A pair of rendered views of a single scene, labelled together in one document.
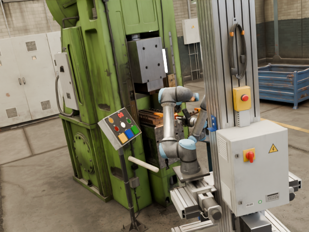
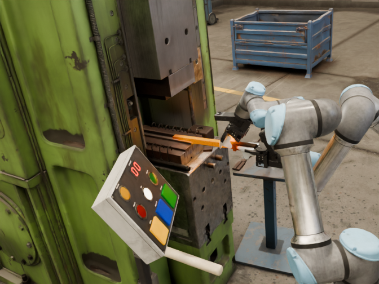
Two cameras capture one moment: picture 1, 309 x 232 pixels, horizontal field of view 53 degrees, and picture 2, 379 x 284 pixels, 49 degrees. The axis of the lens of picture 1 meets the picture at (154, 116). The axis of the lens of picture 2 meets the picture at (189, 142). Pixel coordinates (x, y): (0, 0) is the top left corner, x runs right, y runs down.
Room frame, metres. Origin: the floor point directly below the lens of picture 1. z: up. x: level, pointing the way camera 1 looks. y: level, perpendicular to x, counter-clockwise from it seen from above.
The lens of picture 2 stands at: (1.38, 0.52, 1.90)
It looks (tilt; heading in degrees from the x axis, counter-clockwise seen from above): 27 degrees down; 341
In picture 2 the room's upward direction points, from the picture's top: 8 degrees counter-clockwise
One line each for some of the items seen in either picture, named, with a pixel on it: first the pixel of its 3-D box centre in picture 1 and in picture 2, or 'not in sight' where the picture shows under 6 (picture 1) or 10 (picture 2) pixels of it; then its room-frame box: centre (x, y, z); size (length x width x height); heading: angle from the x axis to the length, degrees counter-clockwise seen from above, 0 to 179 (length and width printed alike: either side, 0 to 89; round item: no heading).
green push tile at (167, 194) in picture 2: (134, 130); (168, 196); (2.66, 0.20, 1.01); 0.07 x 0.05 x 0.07; 150
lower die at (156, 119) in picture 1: (148, 116); (157, 143); (3.19, 0.07, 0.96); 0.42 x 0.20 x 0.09; 35
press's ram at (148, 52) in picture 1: (142, 59); (141, 19); (3.22, 0.03, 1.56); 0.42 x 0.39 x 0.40; 35
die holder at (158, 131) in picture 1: (155, 137); (168, 181); (3.23, 0.03, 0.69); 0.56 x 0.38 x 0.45; 35
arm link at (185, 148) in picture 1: (186, 149); (357, 254); (2.09, -0.20, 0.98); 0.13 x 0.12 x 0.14; 75
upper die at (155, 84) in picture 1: (143, 84); (145, 75); (3.19, 0.07, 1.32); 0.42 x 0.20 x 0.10; 35
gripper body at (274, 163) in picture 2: (187, 121); (269, 155); (2.72, -0.30, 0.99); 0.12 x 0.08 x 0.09; 36
